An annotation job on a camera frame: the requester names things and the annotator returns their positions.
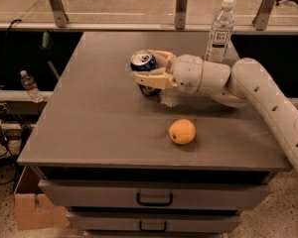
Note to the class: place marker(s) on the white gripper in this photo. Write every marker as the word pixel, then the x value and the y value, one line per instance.
pixel 187 72

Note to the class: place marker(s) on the blue pepsi can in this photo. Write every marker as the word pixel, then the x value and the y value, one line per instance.
pixel 141 61

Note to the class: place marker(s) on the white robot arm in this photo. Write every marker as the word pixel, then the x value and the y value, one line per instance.
pixel 247 81

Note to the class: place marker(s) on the orange fruit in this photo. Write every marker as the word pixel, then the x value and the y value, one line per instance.
pixel 182 132

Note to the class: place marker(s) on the clear water bottle on table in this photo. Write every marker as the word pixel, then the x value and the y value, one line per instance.
pixel 220 32

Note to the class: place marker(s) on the grey drawer cabinet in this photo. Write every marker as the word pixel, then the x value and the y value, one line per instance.
pixel 99 126

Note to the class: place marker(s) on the lower grey drawer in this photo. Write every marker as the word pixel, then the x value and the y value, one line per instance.
pixel 152 222

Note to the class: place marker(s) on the cardboard box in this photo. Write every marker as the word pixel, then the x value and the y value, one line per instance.
pixel 32 207

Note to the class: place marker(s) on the middle metal bracket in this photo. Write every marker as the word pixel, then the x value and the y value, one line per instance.
pixel 180 15

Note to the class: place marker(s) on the metal bracket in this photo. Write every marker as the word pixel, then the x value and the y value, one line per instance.
pixel 180 15
pixel 60 16
pixel 260 22

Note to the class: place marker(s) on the right metal bracket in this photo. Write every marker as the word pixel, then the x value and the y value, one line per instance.
pixel 260 22

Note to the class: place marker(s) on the left metal bracket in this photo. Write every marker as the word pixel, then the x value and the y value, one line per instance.
pixel 60 16

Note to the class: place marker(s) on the green handled tool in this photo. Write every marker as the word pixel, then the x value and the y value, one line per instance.
pixel 46 47

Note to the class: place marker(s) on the small water bottle on rail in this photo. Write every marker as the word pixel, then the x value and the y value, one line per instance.
pixel 31 87

